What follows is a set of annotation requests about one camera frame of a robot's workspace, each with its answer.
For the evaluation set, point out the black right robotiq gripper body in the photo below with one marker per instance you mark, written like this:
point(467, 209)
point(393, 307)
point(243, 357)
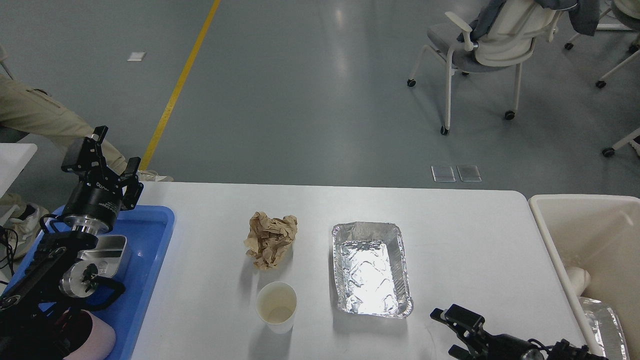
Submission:
point(504, 347)

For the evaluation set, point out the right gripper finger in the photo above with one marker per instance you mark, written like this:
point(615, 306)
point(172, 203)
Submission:
point(466, 324)
point(459, 353)

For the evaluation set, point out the black left robotiq gripper body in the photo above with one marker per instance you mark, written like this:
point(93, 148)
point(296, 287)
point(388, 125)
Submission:
point(92, 210)

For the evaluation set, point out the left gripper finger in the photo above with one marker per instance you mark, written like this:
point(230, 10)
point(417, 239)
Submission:
point(84, 158)
point(130, 182)

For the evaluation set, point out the stainless steel rectangular dish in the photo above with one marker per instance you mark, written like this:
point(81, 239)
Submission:
point(111, 255)

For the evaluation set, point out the aluminium foil tray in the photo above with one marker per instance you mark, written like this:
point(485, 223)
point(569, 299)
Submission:
point(370, 270)

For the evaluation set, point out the pink mug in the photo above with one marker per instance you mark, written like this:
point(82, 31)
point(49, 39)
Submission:
point(89, 337)

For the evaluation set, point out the brown paper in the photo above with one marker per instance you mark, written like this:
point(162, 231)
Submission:
point(269, 239)

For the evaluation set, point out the white paper cup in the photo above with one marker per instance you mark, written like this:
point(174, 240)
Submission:
point(579, 279)
point(276, 306)

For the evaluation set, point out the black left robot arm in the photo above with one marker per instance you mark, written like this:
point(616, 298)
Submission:
point(52, 291)

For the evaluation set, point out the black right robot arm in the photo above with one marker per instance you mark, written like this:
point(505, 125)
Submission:
point(561, 350)

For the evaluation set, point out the blue plastic tray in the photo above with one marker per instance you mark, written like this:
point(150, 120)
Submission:
point(148, 229)

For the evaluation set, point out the white side table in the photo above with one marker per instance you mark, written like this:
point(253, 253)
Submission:
point(13, 159)

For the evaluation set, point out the person in beige trousers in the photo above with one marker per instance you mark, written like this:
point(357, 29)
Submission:
point(31, 110)

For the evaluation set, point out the white paper cup in bin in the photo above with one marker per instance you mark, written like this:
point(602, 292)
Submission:
point(579, 279)

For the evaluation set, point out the foil tray in bin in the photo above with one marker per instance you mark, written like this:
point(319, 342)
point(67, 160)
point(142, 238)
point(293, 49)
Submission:
point(605, 329)

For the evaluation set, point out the beige plastic bin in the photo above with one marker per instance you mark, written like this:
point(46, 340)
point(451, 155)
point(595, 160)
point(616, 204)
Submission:
point(599, 233)

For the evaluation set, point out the white office chair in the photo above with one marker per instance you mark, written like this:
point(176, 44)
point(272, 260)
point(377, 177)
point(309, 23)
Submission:
point(509, 41)

